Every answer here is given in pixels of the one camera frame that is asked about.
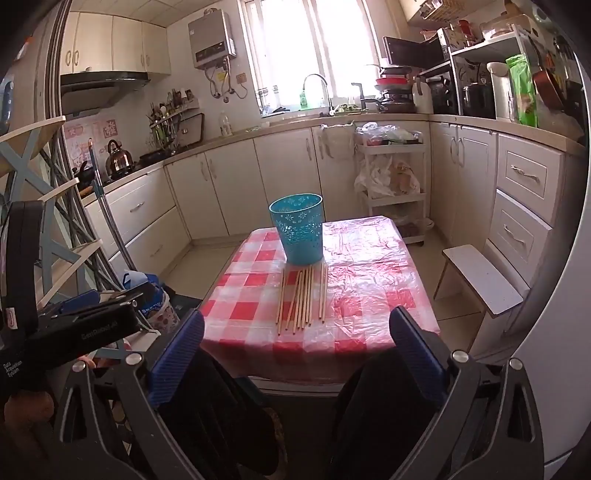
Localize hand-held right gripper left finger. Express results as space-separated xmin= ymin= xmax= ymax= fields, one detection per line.
xmin=54 ymin=308 xmax=218 ymax=480

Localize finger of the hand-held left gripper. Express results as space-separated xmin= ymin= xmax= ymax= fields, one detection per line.
xmin=95 ymin=281 xmax=158 ymax=311
xmin=39 ymin=291 xmax=100 ymax=324

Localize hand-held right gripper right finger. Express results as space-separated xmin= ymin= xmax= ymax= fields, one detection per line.
xmin=390 ymin=305 xmax=546 ymax=480

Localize bunch of wooden chopsticks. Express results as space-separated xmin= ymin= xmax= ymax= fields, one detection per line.
xmin=276 ymin=262 xmax=329 ymax=335

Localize blue perforated bucket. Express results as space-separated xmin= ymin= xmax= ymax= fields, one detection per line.
xmin=269 ymin=193 xmax=324 ymax=266

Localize person's left hand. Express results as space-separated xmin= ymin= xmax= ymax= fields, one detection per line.
xmin=2 ymin=388 xmax=55 ymax=444

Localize blue white plastic bag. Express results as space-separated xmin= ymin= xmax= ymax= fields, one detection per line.
xmin=121 ymin=271 xmax=162 ymax=319

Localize floral print bag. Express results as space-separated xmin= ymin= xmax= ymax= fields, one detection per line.
xmin=141 ymin=286 xmax=181 ymax=335

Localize black plastic box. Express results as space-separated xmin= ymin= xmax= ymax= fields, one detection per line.
xmin=159 ymin=287 xmax=204 ymax=319

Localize person's left leg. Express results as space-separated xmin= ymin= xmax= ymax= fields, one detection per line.
xmin=182 ymin=344 xmax=282 ymax=480

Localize person's leg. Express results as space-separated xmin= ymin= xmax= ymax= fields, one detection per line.
xmin=323 ymin=346 xmax=446 ymax=480
xmin=182 ymin=344 xmax=282 ymax=480

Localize person's right leg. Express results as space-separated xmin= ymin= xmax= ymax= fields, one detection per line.
xmin=323 ymin=346 xmax=446 ymax=480

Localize red checked plastic tablecloth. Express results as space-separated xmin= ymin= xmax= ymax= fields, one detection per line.
xmin=199 ymin=215 xmax=441 ymax=386

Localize white wooden stool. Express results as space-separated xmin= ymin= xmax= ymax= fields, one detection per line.
xmin=434 ymin=244 xmax=525 ymax=319

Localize small black pot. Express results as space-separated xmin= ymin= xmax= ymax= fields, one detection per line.
xmin=71 ymin=161 xmax=98 ymax=190

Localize steel kettle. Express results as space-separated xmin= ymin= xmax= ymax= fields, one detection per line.
xmin=105 ymin=140 xmax=136 ymax=178

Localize black wok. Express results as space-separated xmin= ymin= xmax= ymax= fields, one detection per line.
xmin=139 ymin=148 xmax=174 ymax=167

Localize blue white folding shelf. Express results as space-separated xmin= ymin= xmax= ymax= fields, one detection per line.
xmin=0 ymin=115 xmax=134 ymax=310

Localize white rolling cart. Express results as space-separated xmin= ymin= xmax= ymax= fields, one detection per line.
xmin=355 ymin=129 xmax=428 ymax=245

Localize black rimmed tray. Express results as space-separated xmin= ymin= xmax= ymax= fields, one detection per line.
xmin=178 ymin=113 xmax=205 ymax=148

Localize white base cabinets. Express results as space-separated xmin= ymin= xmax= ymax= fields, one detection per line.
xmin=83 ymin=113 xmax=587 ymax=361

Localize black range hood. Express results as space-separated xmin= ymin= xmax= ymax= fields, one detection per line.
xmin=60 ymin=71 xmax=151 ymax=116

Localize clear plastic bag with food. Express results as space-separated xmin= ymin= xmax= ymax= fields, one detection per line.
xmin=358 ymin=122 xmax=423 ymax=146

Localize white hanging plastic bag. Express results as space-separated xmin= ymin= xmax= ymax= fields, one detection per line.
xmin=321 ymin=122 xmax=356 ymax=160

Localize white cutting board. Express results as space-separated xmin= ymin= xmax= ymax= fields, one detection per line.
xmin=412 ymin=78 xmax=434 ymax=114

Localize stacked pots and bowls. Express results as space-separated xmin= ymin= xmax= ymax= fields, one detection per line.
xmin=375 ymin=65 xmax=419 ymax=114

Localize grey gas water heater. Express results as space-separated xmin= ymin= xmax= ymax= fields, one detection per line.
xmin=188 ymin=10 xmax=237 ymax=71

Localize black countertop appliance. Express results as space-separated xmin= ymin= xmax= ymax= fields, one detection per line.
xmin=425 ymin=76 xmax=458 ymax=115

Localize black cooking pot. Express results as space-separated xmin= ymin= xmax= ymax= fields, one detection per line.
xmin=462 ymin=83 xmax=497 ymax=118

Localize white electric kettle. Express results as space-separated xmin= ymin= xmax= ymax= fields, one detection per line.
xmin=487 ymin=62 xmax=515 ymax=121

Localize chrome faucet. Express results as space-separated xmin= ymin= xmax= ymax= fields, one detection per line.
xmin=302 ymin=73 xmax=335 ymax=117

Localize green packet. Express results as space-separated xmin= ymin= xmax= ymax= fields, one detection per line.
xmin=505 ymin=54 xmax=539 ymax=127

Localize kitchen window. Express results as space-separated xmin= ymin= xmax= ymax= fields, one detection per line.
xmin=238 ymin=0 xmax=393 ymax=109

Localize red frying pan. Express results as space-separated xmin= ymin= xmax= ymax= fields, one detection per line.
xmin=531 ymin=34 xmax=566 ymax=112

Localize black microwave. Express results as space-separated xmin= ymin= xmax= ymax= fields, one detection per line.
xmin=382 ymin=36 xmax=446 ymax=70

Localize white countertop shelf rack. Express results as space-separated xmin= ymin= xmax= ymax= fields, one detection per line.
xmin=418 ymin=23 xmax=541 ymax=121

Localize pink patterned wall sticker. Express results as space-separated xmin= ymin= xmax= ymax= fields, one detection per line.
xmin=65 ymin=117 xmax=118 ymax=174

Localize white wall cabinets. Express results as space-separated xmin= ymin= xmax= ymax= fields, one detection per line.
xmin=60 ymin=11 xmax=172 ymax=77

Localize wire basket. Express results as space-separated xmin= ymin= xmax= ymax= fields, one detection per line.
xmin=418 ymin=0 xmax=462 ymax=21

